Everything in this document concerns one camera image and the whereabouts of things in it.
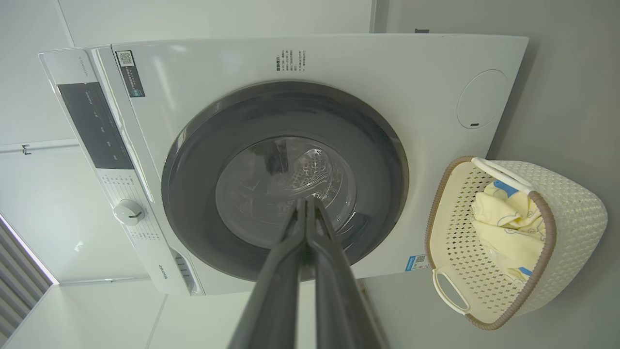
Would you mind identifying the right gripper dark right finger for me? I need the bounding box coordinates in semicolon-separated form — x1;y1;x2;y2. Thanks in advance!
307;197;391;349

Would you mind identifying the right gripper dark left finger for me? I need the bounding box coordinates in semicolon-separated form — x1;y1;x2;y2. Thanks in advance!
228;198;317;349

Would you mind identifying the washing machine glass door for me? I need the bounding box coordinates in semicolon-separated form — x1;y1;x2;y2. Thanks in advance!
161;80;410;283

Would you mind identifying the white washing machine control dial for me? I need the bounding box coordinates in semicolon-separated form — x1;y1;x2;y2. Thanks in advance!
113;199;145;226

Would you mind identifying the white front-load washing machine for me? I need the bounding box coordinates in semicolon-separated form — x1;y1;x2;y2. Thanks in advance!
39;33;529;296

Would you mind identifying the white filter access cover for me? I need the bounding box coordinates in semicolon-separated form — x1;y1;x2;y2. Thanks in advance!
457;69;509;129

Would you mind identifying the black washing machine display panel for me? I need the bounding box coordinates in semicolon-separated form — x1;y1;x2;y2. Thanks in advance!
57;81;134;170

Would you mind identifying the blue energy label sticker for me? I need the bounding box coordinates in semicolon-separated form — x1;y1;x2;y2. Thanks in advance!
406;254;431;272

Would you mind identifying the cream perforated laundry basket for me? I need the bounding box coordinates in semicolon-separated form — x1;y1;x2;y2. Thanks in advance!
425;156;608;331

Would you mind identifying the grey slatted blind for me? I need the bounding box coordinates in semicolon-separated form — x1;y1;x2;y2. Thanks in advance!
0;213;59;340

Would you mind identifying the dark QR code sticker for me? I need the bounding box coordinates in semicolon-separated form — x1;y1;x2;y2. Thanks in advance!
115;50;146;98

